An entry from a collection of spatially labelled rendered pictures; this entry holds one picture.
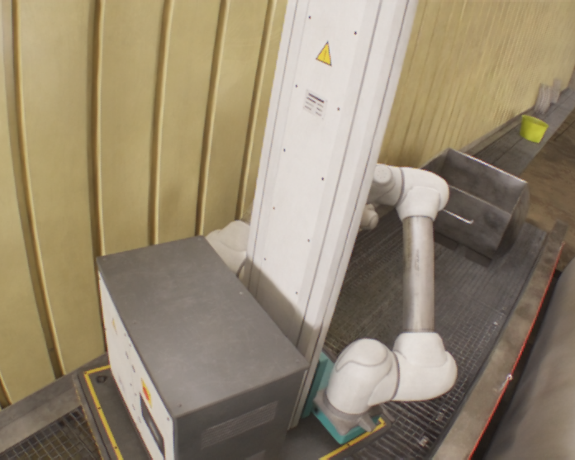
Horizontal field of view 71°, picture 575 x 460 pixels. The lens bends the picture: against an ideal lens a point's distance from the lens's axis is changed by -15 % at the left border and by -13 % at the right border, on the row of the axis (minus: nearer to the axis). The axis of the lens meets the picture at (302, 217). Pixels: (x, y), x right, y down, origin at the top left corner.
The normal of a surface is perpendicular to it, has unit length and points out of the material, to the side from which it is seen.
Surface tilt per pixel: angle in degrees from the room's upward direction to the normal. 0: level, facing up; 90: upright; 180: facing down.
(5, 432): 0
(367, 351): 6
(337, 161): 90
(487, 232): 90
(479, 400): 0
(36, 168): 90
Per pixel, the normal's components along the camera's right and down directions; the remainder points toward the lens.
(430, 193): 0.31, -0.17
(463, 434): 0.18, -0.84
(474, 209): -0.59, 0.36
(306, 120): -0.80, 0.17
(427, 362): 0.20, -0.35
